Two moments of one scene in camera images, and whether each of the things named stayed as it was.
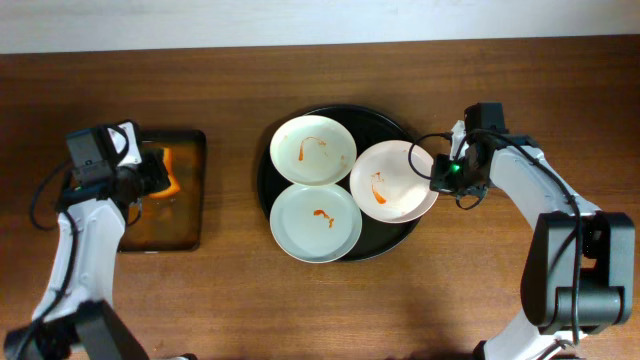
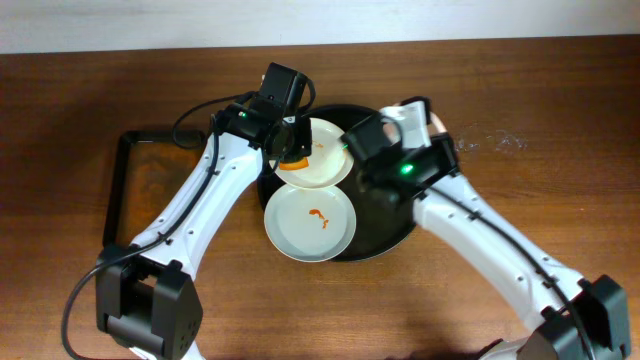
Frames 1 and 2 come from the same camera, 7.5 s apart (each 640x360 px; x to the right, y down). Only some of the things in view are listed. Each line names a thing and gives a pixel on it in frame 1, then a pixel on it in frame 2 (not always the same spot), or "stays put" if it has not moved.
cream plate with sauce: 313,150 stays put
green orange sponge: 161,178 → 294,165
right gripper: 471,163 → 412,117
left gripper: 151,174 → 298,141
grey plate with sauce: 315,223 stays put
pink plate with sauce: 385,187 → 392,131
